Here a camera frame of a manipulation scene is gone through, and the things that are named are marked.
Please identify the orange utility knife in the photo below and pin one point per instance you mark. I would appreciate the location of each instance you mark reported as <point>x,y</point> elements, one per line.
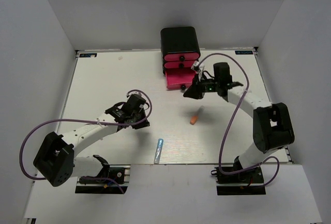
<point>195,117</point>

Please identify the pink bottom drawer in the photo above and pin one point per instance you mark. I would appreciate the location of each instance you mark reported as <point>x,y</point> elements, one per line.
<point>179,77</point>

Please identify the pink drawer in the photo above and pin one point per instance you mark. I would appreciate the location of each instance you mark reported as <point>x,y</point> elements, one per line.
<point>178,64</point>
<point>179,77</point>
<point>173,57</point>

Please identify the light blue utility knife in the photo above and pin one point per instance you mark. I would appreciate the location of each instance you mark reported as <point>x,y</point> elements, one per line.
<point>158,151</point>

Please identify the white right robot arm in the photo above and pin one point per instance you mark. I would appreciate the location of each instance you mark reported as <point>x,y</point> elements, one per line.
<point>272,128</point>

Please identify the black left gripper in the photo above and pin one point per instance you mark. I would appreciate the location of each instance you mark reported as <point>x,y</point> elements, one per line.
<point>144,123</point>

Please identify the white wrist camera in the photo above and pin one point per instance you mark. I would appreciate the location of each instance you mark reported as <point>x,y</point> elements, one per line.
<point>133,93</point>
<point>198,67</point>

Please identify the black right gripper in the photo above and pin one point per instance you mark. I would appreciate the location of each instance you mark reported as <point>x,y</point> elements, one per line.
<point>196,90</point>

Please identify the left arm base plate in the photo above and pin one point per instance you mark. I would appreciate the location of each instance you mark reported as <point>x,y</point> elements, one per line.
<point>111,180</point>

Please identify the black drawer cabinet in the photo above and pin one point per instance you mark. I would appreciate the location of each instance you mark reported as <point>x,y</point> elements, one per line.
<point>178,40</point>

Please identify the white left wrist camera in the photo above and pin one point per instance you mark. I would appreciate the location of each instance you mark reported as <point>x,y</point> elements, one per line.
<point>133,93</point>

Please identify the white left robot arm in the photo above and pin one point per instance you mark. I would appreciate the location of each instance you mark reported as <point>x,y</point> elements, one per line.
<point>58,157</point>

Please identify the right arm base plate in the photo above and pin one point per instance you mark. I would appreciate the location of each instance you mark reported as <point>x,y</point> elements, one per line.
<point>249,183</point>

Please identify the pink top drawer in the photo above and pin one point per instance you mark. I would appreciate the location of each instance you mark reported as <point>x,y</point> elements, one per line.
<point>173,57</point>

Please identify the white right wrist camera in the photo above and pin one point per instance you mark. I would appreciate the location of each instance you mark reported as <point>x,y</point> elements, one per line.
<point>198,67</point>

